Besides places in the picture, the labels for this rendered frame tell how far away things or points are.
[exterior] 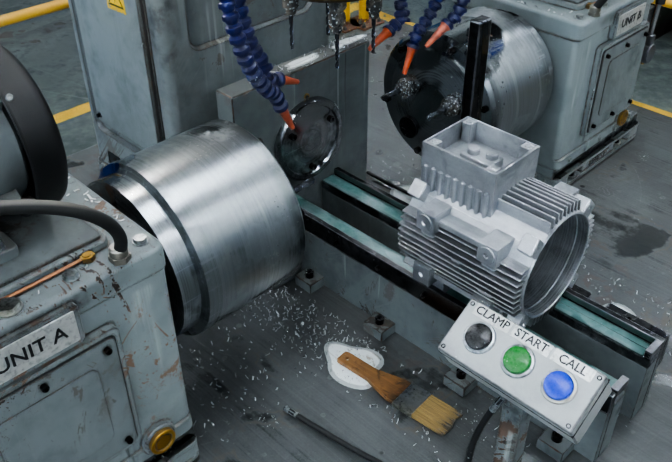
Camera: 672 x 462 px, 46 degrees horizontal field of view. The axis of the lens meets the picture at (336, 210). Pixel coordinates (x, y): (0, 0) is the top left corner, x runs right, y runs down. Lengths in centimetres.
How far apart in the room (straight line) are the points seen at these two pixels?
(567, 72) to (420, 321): 55
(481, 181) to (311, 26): 53
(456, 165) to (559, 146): 54
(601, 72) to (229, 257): 86
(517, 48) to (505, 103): 11
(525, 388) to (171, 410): 44
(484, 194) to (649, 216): 64
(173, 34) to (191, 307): 45
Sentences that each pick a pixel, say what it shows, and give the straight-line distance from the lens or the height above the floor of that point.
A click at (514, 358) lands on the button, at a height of 107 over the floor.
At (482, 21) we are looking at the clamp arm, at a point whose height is 125.
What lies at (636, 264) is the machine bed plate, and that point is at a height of 80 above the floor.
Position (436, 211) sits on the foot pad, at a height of 107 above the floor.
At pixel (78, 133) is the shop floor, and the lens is 357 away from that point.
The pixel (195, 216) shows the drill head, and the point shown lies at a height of 113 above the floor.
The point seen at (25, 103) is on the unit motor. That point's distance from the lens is 80.
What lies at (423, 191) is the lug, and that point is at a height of 108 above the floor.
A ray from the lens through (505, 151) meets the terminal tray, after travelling 111.
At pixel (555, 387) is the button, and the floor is 107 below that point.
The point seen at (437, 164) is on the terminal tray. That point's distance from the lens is 106.
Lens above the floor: 167
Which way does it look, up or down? 35 degrees down
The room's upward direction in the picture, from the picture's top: straight up
